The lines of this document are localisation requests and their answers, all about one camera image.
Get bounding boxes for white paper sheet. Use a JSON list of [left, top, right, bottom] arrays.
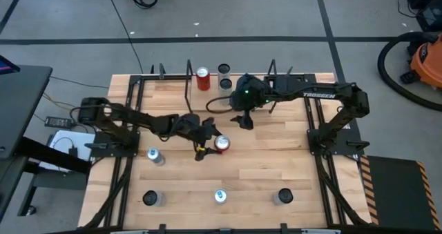
[[38, 129, 97, 173]]

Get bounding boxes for thin black cable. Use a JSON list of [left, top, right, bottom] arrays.
[[50, 75, 111, 90]]

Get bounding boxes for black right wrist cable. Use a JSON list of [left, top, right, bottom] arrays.
[[206, 95, 239, 115]]

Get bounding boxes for black power adapter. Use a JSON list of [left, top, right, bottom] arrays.
[[44, 115, 73, 128]]

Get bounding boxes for long black floor cable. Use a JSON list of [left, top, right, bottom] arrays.
[[103, 0, 144, 75]]

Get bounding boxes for wooden shelf with black frame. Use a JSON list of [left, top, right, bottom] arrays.
[[184, 59, 281, 115]]

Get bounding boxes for black aluminium rig frame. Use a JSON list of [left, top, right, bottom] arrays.
[[82, 63, 372, 234]]

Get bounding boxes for black equipment crate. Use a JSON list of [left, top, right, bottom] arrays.
[[396, 0, 442, 33]]

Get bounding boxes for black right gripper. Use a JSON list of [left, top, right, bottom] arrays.
[[230, 73, 273, 130]]

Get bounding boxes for black computer monitor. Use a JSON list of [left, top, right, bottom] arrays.
[[0, 54, 21, 76]]

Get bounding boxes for blue silver Red Bull can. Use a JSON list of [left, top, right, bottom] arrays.
[[213, 188, 229, 206], [146, 147, 166, 167]]

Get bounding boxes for black desk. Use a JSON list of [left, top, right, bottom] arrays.
[[0, 64, 93, 224]]

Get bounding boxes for yellow floor cable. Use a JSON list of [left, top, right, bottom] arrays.
[[41, 92, 82, 113]]

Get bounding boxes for black mat with hazard stripes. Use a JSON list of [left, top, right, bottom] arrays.
[[358, 154, 441, 232]]

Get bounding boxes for red cola can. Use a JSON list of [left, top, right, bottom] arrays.
[[195, 66, 211, 92], [213, 135, 231, 155]]

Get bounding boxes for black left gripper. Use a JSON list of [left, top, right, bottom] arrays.
[[175, 113, 224, 162]]

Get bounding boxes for orange shop vacuum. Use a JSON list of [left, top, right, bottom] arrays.
[[400, 33, 442, 90], [376, 31, 442, 113]]

